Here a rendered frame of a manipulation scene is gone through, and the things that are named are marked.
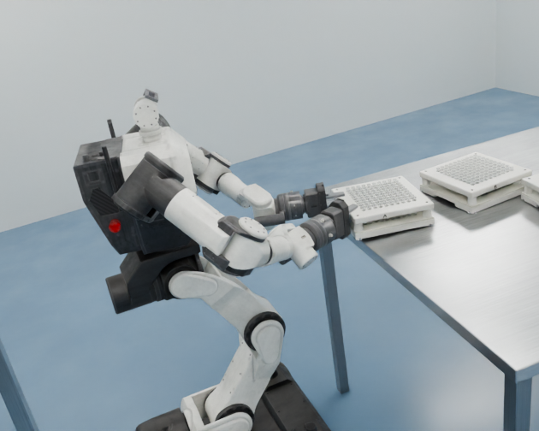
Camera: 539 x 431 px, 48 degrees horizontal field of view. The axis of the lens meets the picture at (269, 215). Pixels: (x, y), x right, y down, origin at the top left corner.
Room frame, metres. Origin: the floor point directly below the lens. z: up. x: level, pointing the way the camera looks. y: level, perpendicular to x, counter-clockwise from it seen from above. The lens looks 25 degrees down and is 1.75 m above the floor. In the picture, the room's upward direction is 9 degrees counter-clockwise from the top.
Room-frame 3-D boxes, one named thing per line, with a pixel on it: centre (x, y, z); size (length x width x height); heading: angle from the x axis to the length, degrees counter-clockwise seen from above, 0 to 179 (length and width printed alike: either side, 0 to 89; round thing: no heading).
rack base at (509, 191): (1.77, -0.67, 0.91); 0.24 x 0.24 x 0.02; 22
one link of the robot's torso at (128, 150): (1.60, 0.34, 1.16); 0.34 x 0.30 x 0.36; 7
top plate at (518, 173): (1.77, -0.67, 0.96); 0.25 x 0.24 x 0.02; 22
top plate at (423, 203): (1.69, -0.35, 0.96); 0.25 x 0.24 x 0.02; 7
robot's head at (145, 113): (1.60, 0.28, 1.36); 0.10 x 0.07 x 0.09; 7
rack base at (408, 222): (1.69, -0.35, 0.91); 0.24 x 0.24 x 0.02; 7
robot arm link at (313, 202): (1.74, -0.12, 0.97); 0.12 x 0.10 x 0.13; 89
